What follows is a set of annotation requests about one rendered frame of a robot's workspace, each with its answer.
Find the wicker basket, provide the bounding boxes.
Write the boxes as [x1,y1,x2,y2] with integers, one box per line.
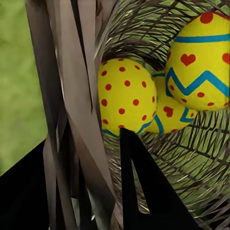
[25,0,230,230]

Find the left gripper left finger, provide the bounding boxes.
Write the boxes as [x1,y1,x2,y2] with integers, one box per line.
[0,139,50,230]

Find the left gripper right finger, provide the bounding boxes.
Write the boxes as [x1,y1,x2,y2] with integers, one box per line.
[119,127,202,230]

